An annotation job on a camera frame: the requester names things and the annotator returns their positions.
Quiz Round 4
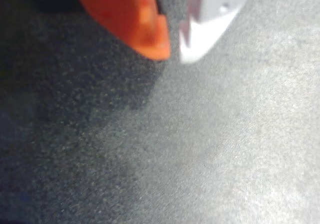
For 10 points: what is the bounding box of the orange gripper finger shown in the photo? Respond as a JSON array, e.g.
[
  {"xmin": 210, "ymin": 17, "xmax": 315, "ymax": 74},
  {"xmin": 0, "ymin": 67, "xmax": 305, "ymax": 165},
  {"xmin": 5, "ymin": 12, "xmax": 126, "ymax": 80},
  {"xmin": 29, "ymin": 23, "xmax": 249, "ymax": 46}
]
[{"xmin": 69, "ymin": 0, "xmax": 172, "ymax": 61}]

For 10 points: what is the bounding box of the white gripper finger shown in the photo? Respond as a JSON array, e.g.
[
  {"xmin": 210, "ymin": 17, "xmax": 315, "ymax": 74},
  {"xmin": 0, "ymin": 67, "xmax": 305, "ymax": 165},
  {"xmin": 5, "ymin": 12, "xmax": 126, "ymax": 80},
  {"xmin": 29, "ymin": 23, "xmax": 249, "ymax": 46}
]
[{"xmin": 178, "ymin": 0, "xmax": 261, "ymax": 64}]

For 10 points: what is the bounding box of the dark grey felt mat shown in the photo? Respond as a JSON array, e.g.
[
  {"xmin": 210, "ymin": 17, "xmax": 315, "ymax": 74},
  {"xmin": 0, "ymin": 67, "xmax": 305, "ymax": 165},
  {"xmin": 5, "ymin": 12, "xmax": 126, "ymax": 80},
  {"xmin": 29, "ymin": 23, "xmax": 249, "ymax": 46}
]
[{"xmin": 0, "ymin": 0, "xmax": 320, "ymax": 224}]

